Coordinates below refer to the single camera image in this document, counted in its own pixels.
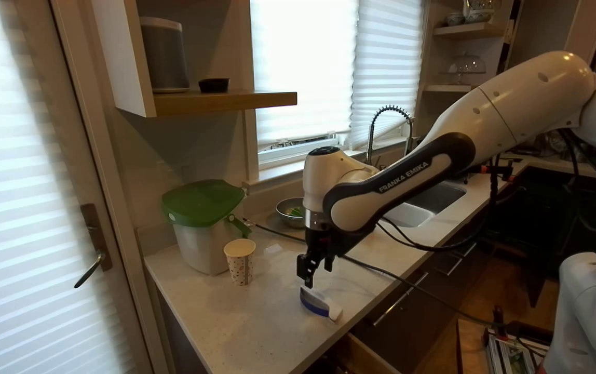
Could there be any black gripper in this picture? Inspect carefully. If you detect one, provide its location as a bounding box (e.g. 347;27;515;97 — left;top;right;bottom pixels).
294;227;343;290

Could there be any white and blue object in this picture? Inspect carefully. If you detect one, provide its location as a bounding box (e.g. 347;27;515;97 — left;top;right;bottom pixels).
299;282;345;325

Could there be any open wooden drawer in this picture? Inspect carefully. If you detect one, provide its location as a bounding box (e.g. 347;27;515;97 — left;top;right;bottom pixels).
323;333;403;374

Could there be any metal bowl with green contents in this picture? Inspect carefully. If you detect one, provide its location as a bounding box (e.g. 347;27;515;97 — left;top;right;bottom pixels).
272;195;310;230

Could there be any beige paper cup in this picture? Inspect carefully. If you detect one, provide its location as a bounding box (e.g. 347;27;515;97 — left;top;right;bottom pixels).
222;236;260;287

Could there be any kitchen sink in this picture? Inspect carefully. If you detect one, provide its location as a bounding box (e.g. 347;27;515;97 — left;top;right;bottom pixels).
383;179;469;228

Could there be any white bin with green lid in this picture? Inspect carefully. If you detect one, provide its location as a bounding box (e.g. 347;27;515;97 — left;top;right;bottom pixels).
160;177;252;279

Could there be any chrome gooseneck faucet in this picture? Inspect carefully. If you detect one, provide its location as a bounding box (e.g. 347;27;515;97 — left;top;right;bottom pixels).
366;103;418;166

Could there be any wooden shelf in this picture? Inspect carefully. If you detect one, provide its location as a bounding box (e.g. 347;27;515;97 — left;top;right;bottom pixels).
151;89;299;121

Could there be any small black bowl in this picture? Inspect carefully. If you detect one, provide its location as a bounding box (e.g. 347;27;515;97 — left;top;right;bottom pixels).
198;76;231;96

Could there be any white pleated window blind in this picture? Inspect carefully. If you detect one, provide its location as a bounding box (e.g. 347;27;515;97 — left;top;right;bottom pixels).
348;0;426;150

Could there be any printed box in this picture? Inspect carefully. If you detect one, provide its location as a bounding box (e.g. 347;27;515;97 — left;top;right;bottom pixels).
483;329;555;374

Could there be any wooden shelf unit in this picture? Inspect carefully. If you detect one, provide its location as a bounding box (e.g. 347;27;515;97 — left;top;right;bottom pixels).
420;0;521;96

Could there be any glass dome cover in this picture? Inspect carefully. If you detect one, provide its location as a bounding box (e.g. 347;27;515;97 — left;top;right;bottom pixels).
446;54;487;87

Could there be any grey canister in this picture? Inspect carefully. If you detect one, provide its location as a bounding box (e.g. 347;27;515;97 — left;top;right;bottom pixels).
137;15;191;96

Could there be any white cabinet side panel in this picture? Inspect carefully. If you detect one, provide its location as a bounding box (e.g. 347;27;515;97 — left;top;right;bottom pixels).
88;0;157;121

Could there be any black cable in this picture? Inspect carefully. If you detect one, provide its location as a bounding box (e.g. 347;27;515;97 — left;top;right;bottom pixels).
254;223;496;329

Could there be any metal drawer handle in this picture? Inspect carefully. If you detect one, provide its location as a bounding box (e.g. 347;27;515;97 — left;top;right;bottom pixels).
372;271;432;329
444;242;480;279

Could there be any dark door handle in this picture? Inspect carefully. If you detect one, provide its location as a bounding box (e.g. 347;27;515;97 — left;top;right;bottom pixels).
71;201;115;290

